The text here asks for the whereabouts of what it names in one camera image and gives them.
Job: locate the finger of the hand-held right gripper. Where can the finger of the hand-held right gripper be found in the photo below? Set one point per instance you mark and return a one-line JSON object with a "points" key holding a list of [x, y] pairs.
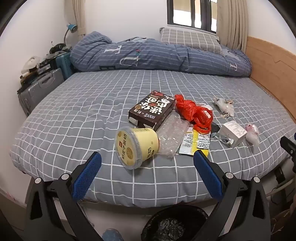
{"points": [[288, 144]]}

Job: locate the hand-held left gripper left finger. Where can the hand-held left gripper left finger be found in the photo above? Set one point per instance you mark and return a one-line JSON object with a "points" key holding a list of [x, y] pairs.
{"points": [[86, 176]]}

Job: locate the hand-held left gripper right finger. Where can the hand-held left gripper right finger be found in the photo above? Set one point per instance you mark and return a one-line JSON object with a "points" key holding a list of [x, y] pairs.
{"points": [[207, 176]]}

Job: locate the black foil wrapper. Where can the black foil wrapper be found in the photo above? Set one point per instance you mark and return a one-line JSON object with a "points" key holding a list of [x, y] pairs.
{"points": [[215, 127]]}

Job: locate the bin with black bag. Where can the bin with black bag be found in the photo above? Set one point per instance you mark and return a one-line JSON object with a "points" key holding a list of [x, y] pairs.
{"points": [[171, 229]]}

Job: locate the white tissue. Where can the white tissue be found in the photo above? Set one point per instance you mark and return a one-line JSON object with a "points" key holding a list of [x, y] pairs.
{"points": [[224, 107]]}

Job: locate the brown cookie box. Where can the brown cookie box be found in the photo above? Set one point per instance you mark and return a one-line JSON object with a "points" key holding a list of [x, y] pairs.
{"points": [[150, 109]]}

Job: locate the black power adapter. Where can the black power adapter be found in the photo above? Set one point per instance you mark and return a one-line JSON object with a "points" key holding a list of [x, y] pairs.
{"points": [[281, 175]]}

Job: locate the yellow and white snack wrapper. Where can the yellow and white snack wrapper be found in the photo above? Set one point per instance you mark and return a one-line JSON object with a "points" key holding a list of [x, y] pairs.
{"points": [[192, 142]]}

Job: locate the pink and white plastic wrap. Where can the pink and white plastic wrap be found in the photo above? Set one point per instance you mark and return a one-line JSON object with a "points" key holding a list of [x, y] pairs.
{"points": [[252, 135]]}

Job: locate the small white box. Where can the small white box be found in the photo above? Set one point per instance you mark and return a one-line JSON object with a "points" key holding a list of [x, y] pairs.
{"points": [[233, 131]]}

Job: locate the clear bubble wrap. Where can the clear bubble wrap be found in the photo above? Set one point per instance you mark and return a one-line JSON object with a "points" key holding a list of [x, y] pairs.
{"points": [[172, 134]]}

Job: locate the yellow yogurt cup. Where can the yellow yogurt cup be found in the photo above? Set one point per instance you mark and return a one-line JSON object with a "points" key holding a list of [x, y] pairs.
{"points": [[138, 143]]}

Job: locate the red plastic bag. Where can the red plastic bag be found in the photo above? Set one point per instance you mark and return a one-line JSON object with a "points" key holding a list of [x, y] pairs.
{"points": [[192, 111]]}

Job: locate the grey checked bed sheet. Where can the grey checked bed sheet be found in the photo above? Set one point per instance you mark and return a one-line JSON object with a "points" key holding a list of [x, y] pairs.
{"points": [[92, 104]]}

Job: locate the wooden headboard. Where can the wooden headboard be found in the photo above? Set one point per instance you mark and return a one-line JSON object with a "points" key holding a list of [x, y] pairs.
{"points": [[270, 69]]}

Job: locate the grey suitcase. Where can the grey suitcase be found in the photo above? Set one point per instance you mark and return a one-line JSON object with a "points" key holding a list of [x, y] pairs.
{"points": [[41, 88]]}

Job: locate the teal plastic crate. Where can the teal plastic crate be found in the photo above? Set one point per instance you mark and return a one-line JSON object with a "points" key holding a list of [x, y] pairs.
{"points": [[64, 66]]}

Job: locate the white round appliance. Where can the white round appliance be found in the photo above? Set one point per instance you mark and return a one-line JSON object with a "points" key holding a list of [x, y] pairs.
{"points": [[31, 64]]}

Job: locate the dark clutter pile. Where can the dark clutter pile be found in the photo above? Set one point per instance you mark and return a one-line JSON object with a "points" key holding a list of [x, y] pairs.
{"points": [[57, 47]]}

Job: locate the blue striped quilt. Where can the blue striped quilt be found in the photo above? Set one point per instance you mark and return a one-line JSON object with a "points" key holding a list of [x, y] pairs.
{"points": [[150, 55]]}

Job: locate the beige curtain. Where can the beige curtain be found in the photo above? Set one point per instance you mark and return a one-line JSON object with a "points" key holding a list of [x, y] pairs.
{"points": [[79, 18], [232, 23]]}

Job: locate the grey checked pillow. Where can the grey checked pillow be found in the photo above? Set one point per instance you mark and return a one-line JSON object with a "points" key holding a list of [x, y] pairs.
{"points": [[189, 38]]}

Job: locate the blue desk lamp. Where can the blue desk lamp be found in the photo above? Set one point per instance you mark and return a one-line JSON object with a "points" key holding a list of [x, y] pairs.
{"points": [[72, 27]]}

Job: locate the dark framed window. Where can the dark framed window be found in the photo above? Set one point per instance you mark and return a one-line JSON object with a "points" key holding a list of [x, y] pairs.
{"points": [[192, 14]]}

